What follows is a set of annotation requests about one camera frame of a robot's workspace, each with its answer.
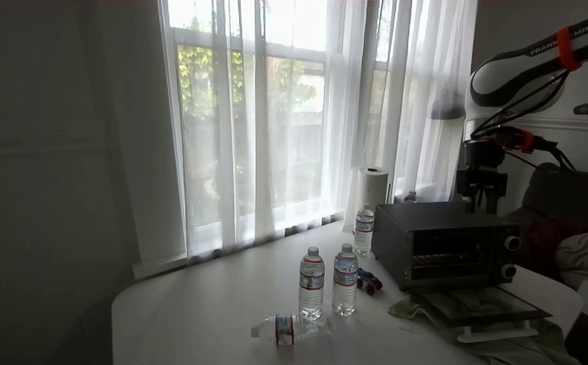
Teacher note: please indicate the dark grey sofa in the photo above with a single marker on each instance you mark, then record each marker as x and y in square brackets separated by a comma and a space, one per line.
[570, 194]

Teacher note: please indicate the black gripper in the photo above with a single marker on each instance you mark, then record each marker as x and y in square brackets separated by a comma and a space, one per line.
[481, 176]

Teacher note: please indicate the black toaster oven body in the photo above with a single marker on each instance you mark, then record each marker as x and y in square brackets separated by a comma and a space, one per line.
[437, 244]

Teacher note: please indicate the white framed window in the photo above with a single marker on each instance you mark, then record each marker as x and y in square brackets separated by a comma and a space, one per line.
[234, 123]

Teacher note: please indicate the black oven door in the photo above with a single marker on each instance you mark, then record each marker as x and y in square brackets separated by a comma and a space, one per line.
[484, 305]

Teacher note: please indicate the white paper towel roll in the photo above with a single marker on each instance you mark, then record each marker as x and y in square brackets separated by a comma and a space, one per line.
[376, 187]

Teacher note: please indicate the grey lamp shade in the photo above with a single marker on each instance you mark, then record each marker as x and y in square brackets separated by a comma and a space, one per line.
[449, 112]

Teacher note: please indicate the small red blue toy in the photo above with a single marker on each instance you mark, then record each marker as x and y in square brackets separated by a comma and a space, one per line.
[369, 281]

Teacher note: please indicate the sheer white curtain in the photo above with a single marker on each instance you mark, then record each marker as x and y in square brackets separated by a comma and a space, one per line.
[348, 114]

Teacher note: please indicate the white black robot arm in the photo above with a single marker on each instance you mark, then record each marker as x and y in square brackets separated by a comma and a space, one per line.
[529, 64]

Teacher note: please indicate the clear plastic water bottle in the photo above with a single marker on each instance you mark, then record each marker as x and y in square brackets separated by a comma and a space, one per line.
[286, 329]
[364, 229]
[310, 284]
[346, 281]

